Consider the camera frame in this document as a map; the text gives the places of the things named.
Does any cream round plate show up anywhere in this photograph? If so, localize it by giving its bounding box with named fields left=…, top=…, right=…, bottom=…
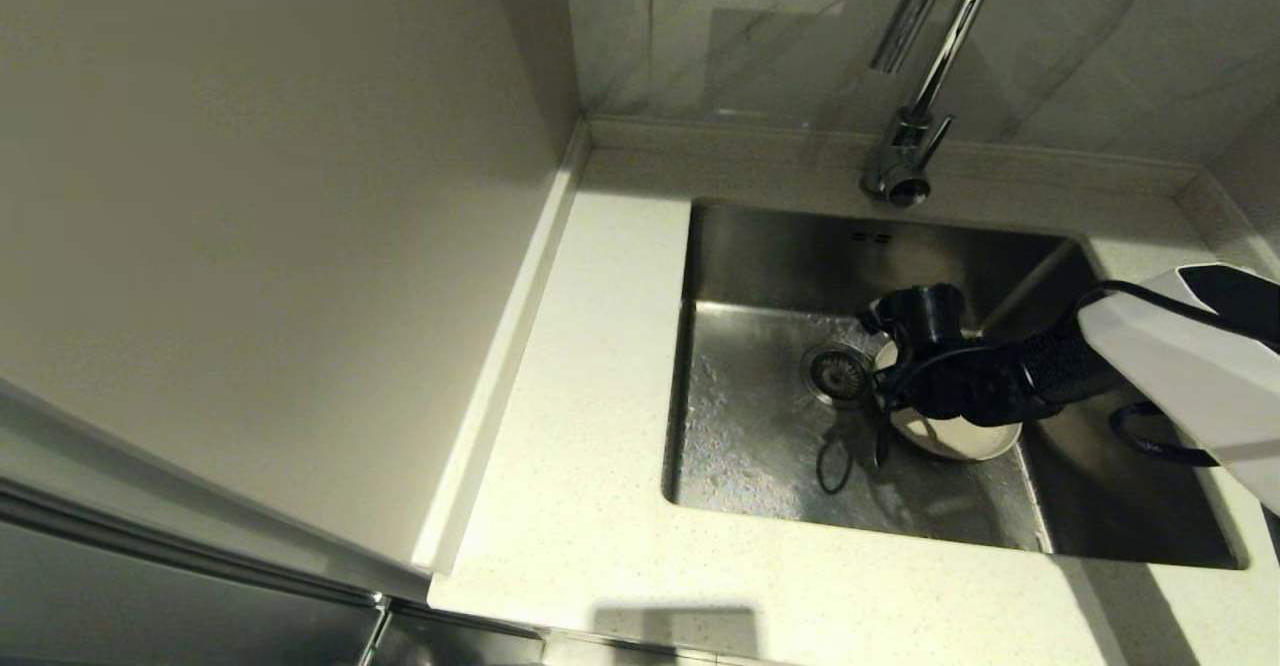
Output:
left=872, top=331, right=1023, bottom=462

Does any stainless steel sink basin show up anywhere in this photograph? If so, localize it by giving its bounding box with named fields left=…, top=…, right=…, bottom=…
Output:
left=660, top=198, right=1249, bottom=571

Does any round metal drain strainer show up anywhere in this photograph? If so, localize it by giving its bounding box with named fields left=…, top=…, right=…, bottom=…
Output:
left=801, top=343, right=881, bottom=409

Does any chrome gooseneck faucet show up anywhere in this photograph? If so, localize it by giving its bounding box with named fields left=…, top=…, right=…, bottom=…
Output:
left=858, top=0, right=1004, bottom=210

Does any grey metal cabinet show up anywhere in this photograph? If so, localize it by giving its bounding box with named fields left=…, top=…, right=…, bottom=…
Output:
left=0, top=376, right=548, bottom=666

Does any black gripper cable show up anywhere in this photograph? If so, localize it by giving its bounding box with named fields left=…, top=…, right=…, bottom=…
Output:
left=815, top=279, right=1280, bottom=496

